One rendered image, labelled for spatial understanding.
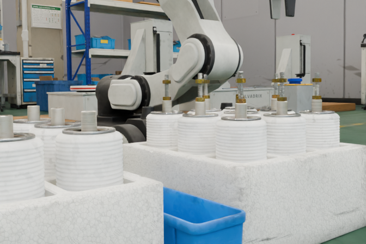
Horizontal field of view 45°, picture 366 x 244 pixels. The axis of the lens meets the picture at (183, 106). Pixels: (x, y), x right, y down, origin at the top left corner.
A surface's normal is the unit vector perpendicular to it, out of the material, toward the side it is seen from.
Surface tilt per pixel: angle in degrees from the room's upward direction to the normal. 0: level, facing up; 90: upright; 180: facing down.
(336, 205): 90
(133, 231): 90
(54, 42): 90
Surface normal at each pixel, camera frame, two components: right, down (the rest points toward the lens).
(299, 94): 0.62, 0.04
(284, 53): -0.71, -0.34
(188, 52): -0.76, 0.04
